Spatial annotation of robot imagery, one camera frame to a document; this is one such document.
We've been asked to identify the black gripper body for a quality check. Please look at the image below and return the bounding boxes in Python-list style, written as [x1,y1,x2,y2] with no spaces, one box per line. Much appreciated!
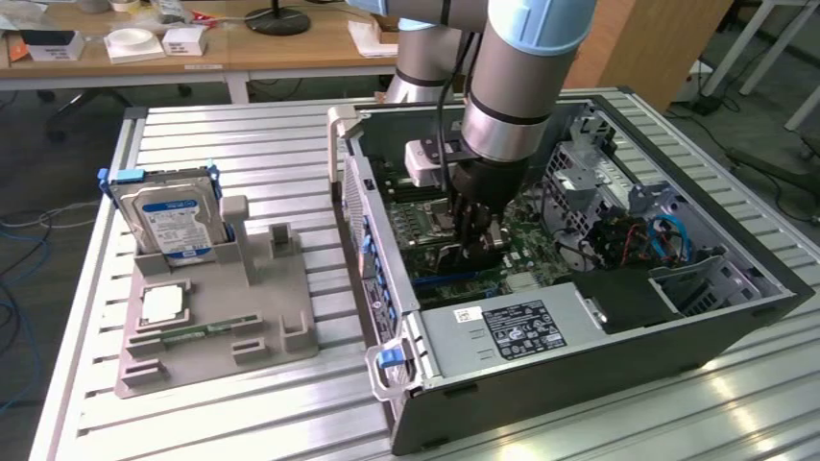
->
[447,158,532,217]

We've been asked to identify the low profile graphics card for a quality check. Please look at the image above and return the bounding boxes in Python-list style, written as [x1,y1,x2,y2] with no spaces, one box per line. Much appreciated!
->
[407,237,513,282]

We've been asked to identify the CPU socket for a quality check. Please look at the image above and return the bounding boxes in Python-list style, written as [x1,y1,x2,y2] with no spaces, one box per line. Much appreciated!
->
[420,197,457,237]

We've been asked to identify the green motherboard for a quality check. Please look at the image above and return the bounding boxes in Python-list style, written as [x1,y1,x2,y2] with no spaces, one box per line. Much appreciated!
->
[377,178,577,309]

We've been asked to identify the blue expansion slot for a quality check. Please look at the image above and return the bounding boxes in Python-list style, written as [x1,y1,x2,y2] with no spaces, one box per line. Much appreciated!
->
[412,271,483,290]

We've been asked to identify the blue card retainer clips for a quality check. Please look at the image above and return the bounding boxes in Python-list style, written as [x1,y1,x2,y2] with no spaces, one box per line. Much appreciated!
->
[356,215,393,308]

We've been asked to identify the metal disk bay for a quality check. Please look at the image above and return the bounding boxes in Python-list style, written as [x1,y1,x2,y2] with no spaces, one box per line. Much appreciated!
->
[541,141,641,231]

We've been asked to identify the silver power supply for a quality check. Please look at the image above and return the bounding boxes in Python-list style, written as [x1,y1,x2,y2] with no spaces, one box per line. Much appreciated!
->
[409,282,607,379]

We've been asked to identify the white paper stack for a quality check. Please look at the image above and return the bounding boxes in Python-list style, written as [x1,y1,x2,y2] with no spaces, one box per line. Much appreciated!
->
[348,19,403,59]

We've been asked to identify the grey perforated disk bay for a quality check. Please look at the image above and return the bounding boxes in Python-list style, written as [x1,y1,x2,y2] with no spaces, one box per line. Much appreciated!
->
[647,254,765,319]

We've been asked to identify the grey parts rack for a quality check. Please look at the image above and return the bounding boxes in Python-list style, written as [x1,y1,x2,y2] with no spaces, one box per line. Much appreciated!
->
[113,194,320,400]

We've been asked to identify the white box with red button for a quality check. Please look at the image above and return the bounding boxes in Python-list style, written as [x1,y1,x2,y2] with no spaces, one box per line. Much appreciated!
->
[681,60,716,97]

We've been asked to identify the open black PC case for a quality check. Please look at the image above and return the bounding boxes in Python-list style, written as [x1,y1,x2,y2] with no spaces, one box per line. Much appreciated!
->
[325,93,815,456]

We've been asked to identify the black stand base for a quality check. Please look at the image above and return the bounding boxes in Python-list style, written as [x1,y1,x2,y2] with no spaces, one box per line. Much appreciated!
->
[727,146,820,186]

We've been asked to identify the hard disk in blue caddy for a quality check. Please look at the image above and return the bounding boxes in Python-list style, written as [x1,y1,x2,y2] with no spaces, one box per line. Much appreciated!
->
[95,160,232,268]

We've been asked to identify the green RAM stick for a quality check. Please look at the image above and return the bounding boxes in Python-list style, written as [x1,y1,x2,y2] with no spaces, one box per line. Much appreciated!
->
[157,318,240,343]

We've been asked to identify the black lamp base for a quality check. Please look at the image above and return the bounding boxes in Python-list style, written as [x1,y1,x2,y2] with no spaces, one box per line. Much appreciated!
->
[244,0,312,36]

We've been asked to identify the silver CPU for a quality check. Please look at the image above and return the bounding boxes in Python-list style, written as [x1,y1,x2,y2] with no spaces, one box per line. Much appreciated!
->
[139,285,188,325]

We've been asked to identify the small white box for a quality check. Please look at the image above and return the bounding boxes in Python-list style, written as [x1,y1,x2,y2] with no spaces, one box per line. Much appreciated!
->
[161,26,211,57]

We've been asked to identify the white box on desk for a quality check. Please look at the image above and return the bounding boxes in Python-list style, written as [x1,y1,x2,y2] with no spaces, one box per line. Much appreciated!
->
[104,27,167,64]

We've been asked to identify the black chair base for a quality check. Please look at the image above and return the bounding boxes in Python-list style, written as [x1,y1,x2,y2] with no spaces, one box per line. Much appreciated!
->
[37,84,193,143]

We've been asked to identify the wooden desk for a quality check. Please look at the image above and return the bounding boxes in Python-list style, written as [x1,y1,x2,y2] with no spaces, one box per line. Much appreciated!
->
[0,0,577,92]

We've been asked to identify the white box with black lid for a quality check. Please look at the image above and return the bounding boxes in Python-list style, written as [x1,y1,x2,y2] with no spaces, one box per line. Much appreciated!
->
[17,29,85,62]

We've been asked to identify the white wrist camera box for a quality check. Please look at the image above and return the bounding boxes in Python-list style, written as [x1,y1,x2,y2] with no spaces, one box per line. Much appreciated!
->
[403,137,453,188]

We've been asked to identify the dark arm cable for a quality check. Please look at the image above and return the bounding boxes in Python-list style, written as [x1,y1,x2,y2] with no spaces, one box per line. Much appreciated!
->
[437,28,481,193]

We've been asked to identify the black connector with red wires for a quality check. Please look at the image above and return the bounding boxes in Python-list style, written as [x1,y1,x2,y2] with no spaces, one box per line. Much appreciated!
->
[585,218,648,268]

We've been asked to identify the blue wire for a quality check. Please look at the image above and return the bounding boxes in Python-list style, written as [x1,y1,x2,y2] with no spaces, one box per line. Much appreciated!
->
[645,215,699,266]

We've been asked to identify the white table frame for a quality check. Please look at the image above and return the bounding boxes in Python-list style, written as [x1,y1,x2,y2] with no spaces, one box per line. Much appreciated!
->
[701,0,820,131]

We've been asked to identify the white floor cable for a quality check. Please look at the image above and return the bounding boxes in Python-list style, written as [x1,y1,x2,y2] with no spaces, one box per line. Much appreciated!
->
[0,201,108,230]

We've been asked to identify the blue floor cable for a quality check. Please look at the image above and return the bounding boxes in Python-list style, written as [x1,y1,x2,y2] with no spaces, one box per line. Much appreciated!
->
[0,230,52,414]

